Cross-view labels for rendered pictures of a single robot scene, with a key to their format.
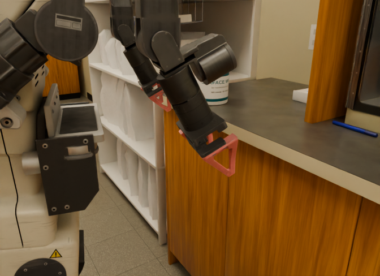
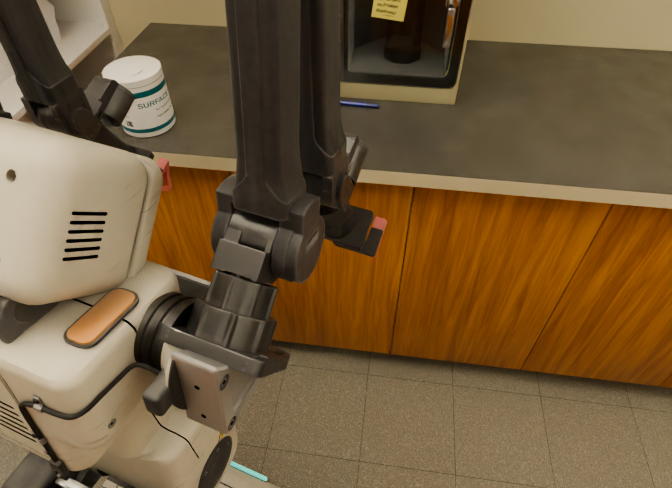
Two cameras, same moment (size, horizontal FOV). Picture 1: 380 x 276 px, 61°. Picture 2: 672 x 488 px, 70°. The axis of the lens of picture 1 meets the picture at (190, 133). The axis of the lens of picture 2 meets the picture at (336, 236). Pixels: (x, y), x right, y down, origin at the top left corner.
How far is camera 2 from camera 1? 57 cm
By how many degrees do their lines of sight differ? 48
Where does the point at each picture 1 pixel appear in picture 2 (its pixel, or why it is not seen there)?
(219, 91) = (166, 109)
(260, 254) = not seen: hidden behind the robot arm
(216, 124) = (366, 218)
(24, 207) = (185, 427)
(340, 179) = (399, 179)
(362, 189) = (421, 182)
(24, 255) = (201, 464)
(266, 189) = not seen: hidden behind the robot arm
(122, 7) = (62, 82)
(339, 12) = not seen: outside the picture
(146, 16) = (333, 174)
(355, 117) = (346, 88)
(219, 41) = (356, 143)
